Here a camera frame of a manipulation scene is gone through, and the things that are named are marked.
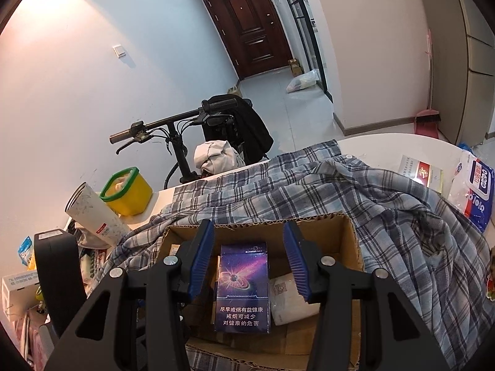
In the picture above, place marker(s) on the small cardboard box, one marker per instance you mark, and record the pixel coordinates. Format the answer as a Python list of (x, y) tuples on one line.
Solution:
[(295, 67)]

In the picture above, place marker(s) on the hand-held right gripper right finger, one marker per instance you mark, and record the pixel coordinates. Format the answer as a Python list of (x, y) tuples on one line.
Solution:
[(297, 261)]

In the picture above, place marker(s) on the white cloth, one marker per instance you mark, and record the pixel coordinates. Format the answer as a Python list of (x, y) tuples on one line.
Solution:
[(216, 156)]

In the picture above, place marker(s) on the grey cabinet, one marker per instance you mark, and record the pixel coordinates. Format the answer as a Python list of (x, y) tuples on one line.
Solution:
[(464, 46)]

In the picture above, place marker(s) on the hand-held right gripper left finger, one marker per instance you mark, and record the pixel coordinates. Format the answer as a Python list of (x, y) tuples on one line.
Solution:
[(203, 257)]

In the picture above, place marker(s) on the pink broom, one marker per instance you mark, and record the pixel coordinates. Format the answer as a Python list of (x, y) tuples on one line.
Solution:
[(427, 121)]

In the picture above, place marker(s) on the blue white small packet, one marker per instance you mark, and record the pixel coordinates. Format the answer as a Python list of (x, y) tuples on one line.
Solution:
[(25, 251)]

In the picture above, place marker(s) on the black framed glass door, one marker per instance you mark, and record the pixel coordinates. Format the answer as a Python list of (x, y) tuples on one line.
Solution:
[(309, 27)]

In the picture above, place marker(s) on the white plastic bag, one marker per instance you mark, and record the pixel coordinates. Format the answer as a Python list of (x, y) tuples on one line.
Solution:
[(303, 81)]

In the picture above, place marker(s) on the plaid shirt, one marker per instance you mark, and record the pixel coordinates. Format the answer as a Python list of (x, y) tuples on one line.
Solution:
[(386, 216)]

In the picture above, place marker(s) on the white light switch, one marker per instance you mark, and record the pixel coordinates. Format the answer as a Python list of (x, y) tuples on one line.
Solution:
[(120, 51)]

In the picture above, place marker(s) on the yellow container with green lid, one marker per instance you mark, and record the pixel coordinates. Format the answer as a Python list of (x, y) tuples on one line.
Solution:
[(127, 195)]

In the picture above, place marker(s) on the blue cigarette carton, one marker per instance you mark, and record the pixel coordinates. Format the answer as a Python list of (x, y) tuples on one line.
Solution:
[(241, 278)]

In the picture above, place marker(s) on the brown door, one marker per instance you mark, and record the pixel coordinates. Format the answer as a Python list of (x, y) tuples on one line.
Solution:
[(247, 27)]

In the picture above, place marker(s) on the white paper cup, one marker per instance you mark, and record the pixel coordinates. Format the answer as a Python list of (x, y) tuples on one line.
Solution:
[(96, 216)]

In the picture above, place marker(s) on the white red flat box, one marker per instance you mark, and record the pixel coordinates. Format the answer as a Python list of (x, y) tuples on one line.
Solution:
[(421, 172)]

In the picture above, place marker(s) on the black jacket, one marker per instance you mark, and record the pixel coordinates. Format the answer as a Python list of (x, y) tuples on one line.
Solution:
[(251, 131)]

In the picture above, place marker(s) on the blue white wipes packet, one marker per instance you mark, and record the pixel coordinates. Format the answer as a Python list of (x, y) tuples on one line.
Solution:
[(477, 185)]

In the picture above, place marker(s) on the white tissue pack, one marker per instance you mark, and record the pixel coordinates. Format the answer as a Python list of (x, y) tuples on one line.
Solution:
[(286, 301)]

